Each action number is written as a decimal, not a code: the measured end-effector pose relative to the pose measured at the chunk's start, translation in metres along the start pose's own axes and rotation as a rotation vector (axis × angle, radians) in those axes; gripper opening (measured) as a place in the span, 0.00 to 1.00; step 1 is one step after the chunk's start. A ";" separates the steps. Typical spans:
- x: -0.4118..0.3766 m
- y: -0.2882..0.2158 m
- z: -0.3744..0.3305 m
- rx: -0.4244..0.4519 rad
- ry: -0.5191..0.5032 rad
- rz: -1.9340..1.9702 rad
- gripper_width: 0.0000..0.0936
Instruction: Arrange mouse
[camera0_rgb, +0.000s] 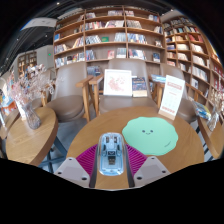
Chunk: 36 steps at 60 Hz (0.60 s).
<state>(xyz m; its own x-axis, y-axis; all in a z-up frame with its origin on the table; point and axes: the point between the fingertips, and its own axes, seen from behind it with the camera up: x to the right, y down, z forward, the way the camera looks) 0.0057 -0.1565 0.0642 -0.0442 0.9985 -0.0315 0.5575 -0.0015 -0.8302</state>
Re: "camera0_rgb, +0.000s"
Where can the small distant wooden bookshelf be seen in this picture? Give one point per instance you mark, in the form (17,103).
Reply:
(26,61)

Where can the colourful book display stand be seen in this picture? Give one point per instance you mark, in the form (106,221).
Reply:
(6,100)

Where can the transparent computer mouse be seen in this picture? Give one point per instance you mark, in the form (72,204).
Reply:
(111,155)

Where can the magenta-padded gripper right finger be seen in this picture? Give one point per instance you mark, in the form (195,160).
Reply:
(150,170)

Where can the angled wooden bookshelf unit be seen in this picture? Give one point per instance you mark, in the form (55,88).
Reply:
(195,53)

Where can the white and red standing sign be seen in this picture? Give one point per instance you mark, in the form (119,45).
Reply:
(171,96)

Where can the wide wooden bookshelf unit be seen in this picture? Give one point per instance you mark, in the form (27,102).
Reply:
(110,38)

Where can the small white sign card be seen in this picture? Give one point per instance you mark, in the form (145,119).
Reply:
(20,111)

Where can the glass vase with pink flowers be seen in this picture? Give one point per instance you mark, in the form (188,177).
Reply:
(32,116)

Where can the green smiley mouse pad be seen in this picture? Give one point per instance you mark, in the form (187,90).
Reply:
(151,135)

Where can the round wooden side table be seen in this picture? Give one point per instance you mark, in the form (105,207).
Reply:
(7,123)
(213,136)
(31,140)

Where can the dark cover book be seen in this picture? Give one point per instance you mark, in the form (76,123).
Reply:
(139,86)

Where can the blue magazine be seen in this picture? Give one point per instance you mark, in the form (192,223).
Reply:
(158,78)

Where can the stack of magazines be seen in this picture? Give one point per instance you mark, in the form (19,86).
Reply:
(201,109)

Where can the taupe armchair with wooden arms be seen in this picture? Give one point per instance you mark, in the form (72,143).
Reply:
(186,110)
(65,106)
(126,103)

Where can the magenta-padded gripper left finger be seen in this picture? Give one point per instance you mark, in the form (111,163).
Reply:
(75,170)

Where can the glass vase with pale flowers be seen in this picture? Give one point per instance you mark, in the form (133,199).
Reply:
(212,121)

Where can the white framed floral picture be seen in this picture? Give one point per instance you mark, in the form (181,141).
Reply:
(117,82)

